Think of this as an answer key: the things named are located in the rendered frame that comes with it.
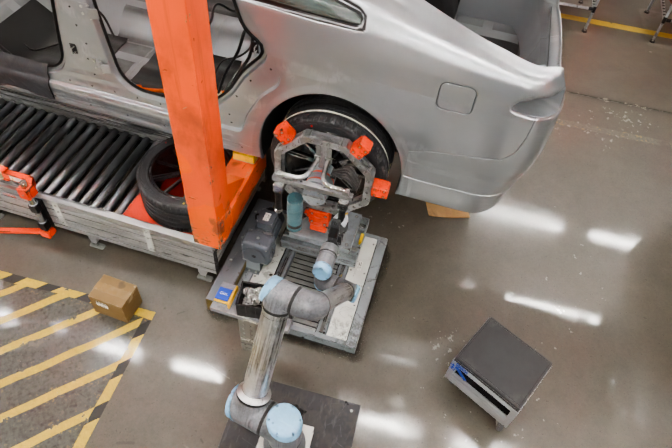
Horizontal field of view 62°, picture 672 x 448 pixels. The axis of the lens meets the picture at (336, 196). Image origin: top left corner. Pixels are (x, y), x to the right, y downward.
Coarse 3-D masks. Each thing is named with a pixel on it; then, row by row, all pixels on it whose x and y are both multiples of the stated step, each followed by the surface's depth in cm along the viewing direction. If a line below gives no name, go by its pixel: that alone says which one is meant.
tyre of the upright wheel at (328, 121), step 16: (320, 96) 295; (288, 112) 304; (304, 112) 289; (320, 112) 285; (352, 112) 287; (304, 128) 288; (320, 128) 285; (336, 128) 282; (352, 128) 281; (368, 128) 287; (384, 128) 297; (272, 144) 304; (384, 144) 294; (272, 160) 313; (368, 160) 291; (384, 160) 292; (384, 176) 297
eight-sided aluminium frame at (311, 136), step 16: (288, 144) 288; (320, 144) 281; (336, 144) 278; (352, 144) 281; (352, 160) 283; (368, 176) 287; (288, 192) 316; (368, 192) 296; (320, 208) 318; (336, 208) 316; (352, 208) 309
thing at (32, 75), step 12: (0, 60) 327; (12, 60) 325; (24, 60) 324; (0, 72) 331; (12, 72) 329; (24, 72) 328; (36, 72) 325; (0, 84) 339; (12, 84) 337; (24, 84) 332; (36, 84) 329; (48, 84) 326; (48, 96) 335
